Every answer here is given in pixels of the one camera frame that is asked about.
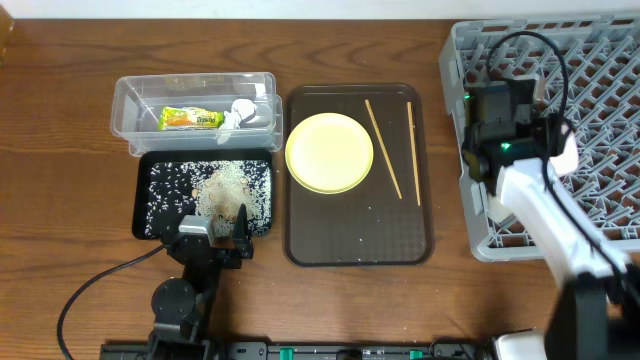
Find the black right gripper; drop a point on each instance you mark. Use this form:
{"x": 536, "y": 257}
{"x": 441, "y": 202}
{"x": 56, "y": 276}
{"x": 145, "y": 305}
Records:
{"x": 476, "y": 163}

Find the white bowl with food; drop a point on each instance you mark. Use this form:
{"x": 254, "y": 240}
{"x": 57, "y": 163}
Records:
{"x": 566, "y": 159}

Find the white cup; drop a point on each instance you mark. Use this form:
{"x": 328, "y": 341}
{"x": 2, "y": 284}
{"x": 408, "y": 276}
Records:
{"x": 497, "y": 212}

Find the yellow plate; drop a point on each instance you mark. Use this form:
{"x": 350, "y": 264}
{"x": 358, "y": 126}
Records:
{"x": 329, "y": 153}

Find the white tissue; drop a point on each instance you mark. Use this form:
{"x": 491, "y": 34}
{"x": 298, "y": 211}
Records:
{"x": 241, "y": 110}

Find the green yellow snack wrapper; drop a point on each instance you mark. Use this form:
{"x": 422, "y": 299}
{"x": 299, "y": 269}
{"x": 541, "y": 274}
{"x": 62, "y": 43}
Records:
{"x": 186, "y": 118}

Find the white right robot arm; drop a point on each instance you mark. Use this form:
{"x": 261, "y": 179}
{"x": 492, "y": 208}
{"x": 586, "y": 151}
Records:
{"x": 597, "y": 313}

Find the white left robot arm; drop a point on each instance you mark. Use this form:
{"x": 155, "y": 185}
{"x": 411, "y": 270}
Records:
{"x": 182, "y": 306}

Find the black waste tray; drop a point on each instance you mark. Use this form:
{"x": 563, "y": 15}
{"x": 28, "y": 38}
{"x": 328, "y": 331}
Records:
{"x": 152, "y": 158}

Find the grey dishwasher rack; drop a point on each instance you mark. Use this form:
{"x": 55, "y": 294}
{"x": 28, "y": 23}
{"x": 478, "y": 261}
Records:
{"x": 602, "y": 57}

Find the spilled rice and food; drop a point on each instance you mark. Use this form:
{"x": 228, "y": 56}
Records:
{"x": 212, "y": 189}

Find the right wooden chopstick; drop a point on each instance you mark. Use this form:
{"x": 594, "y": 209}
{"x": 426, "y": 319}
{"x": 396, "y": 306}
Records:
{"x": 411, "y": 127}

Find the wooden chopstick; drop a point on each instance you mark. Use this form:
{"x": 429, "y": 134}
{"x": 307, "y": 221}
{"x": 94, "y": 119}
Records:
{"x": 383, "y": 148}
{"x": 411, "y": 127}

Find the left wooden chopstick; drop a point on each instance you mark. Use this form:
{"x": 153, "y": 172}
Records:
{"x": 383, "y": 148}

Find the brown serving tray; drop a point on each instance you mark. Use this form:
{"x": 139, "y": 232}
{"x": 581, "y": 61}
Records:
{"x": 367, "y": 225}

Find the clear plastic bin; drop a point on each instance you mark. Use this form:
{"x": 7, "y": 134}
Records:
{"x": 139, "y": 100}

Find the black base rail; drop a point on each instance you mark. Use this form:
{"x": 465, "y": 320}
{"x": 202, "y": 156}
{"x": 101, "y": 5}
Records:
{"x": 263, "y": 351}

